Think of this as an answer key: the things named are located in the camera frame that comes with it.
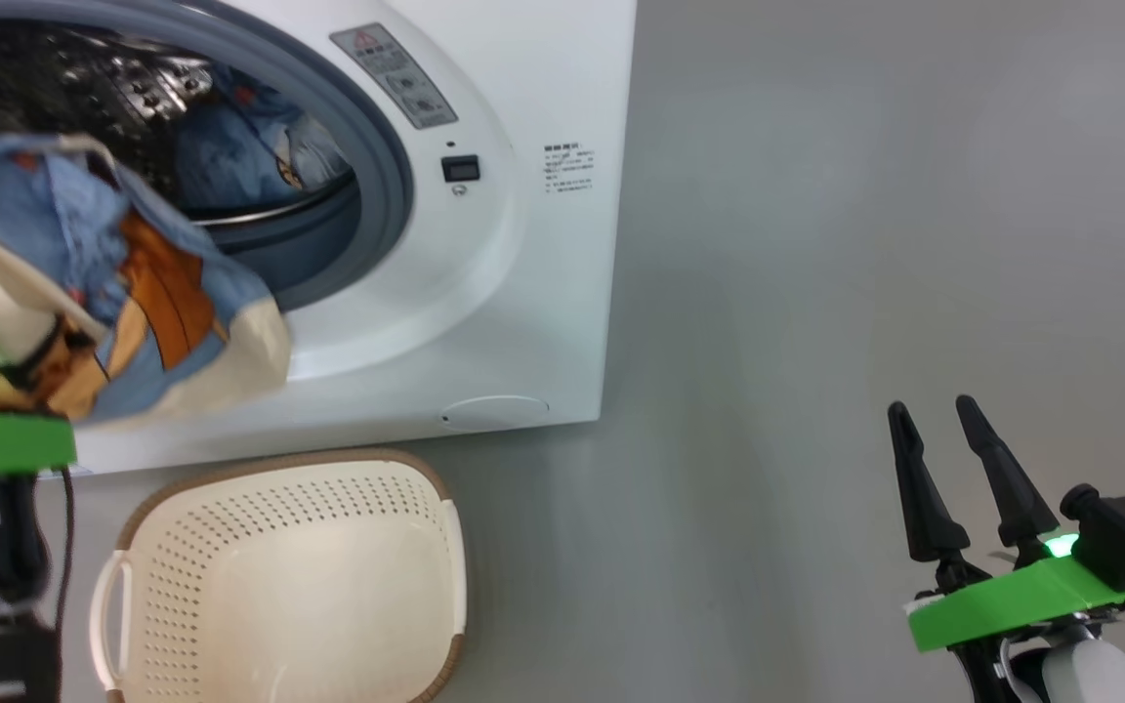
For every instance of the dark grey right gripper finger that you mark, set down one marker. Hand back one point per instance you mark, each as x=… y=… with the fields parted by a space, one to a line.
x=1017 y=498
x=929 y=508

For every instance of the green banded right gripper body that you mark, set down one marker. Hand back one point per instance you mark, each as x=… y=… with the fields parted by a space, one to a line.
x=1012 y=605

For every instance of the cream orange cartoon garment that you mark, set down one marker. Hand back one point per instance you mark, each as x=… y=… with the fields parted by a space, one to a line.
x=162 y=293

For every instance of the blue printed garment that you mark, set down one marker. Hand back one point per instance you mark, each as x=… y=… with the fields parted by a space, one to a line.
x=240 y=146

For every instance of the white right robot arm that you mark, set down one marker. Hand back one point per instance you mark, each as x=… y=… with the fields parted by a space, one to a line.
x=1090 y=674

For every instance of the stainless steel washing machine drum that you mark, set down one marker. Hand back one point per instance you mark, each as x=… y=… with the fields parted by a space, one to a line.
x=55 y=88

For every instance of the white front-load washing machine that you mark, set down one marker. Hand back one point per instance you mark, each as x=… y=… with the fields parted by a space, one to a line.
x=523 y=312

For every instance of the cream perforated laundry basket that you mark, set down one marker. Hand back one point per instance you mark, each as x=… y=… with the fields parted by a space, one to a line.
x=309 y=586

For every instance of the round white filter cover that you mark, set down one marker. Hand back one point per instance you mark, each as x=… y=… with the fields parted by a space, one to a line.
x=494 y=412

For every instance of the grey warning sticker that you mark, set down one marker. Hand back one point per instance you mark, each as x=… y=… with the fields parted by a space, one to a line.
x=392 y=78

